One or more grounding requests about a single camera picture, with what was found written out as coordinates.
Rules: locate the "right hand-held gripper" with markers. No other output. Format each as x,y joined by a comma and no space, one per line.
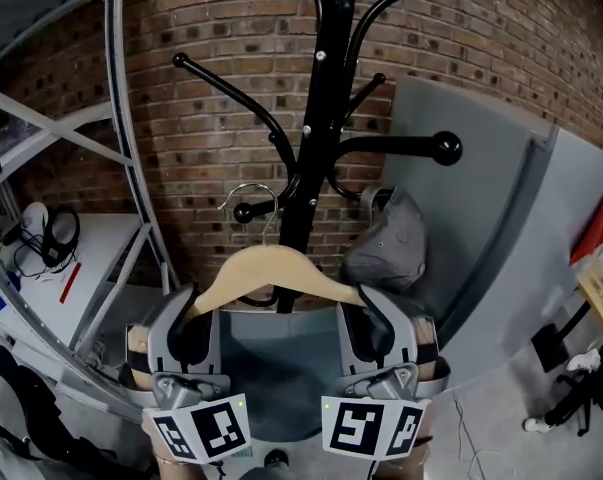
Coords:
353,425

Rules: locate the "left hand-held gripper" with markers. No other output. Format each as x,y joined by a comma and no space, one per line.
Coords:
218,428

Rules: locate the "blue-grey garment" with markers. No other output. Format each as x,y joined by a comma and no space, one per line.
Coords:
281,363

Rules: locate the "wooden clothes hanger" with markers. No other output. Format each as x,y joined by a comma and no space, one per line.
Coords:
266,268

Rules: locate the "person's left forearm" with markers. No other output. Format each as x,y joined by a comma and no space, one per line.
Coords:
181,470

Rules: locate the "person's right forearm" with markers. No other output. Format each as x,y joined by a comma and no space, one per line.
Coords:
401,468

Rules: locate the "person's left hand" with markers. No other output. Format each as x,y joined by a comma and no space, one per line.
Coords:
138,353

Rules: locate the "person's right hand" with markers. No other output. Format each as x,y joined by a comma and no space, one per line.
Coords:
426,338

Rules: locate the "grey cap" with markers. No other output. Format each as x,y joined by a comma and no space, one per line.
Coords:
391,248

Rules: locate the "white metal shelf rack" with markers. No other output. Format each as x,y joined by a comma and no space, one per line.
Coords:
106,268

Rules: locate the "red flat strip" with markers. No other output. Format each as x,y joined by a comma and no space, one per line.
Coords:
70,283

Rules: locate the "person's black shoe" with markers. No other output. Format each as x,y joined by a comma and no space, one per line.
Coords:
276,458

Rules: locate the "black and white headset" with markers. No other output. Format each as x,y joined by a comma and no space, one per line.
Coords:
56,248

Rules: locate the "grey refrigerator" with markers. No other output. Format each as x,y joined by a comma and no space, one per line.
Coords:
521,243

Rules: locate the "black floor mat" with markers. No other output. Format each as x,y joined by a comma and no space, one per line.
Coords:
551,348

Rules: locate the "light wooden desk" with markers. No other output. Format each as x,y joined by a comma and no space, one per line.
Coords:
593,288

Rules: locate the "black swivel chair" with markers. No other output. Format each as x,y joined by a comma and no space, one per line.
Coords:
585,418

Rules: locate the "black coat rack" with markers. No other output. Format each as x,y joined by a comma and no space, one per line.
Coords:
326,93

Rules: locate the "red diamond paper decoration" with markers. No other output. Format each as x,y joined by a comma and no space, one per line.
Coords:
598,228

